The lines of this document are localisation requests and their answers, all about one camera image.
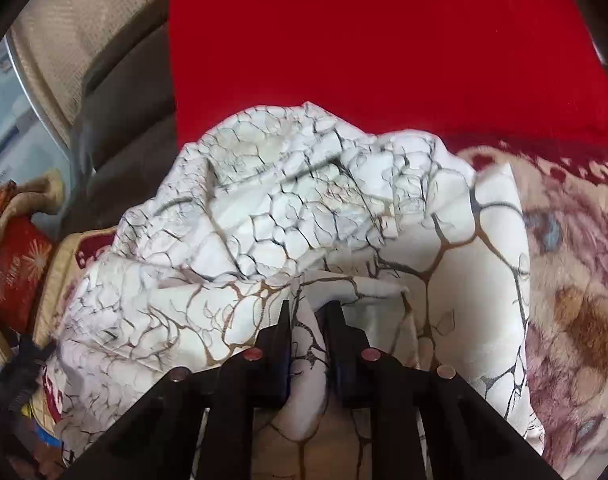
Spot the beige dotted curtain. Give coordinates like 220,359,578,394
6,0,153,143

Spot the floral red cream blanket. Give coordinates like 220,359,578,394
31,141,608,479

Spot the white crackle-pattern garment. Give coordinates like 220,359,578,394
46,103,545,479

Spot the beige padded coat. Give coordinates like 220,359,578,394
0,168,65,246

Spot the large red folded quilt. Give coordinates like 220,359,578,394
168,0,608,145

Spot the dark brown leather sofa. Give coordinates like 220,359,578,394
58,0,179,237

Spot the red gift box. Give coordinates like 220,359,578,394
0,217,53,335

